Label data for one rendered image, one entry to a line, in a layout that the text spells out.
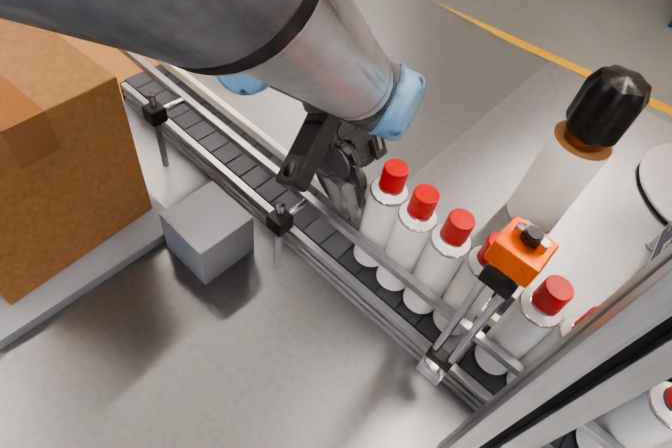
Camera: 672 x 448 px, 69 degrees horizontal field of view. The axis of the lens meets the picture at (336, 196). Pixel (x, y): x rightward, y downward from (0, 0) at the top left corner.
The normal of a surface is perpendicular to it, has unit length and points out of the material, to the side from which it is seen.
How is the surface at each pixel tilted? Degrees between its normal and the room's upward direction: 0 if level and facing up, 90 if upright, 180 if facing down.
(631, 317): 90
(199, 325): 0
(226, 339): 0
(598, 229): 0
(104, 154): 90
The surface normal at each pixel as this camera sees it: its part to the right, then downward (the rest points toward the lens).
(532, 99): 0.12, -0.63
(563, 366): -0.67, 0.51
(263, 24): 0.59, 0.77
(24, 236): 0.78, 0.54
